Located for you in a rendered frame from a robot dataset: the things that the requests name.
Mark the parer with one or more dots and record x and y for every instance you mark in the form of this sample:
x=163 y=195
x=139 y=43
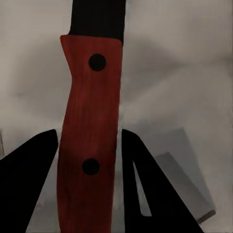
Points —
x=87 y=154

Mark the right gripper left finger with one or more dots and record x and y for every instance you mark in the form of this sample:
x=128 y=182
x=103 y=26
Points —
x=22 y=176

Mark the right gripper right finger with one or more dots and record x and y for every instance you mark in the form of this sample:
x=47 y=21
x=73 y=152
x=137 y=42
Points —
x=169 y=213

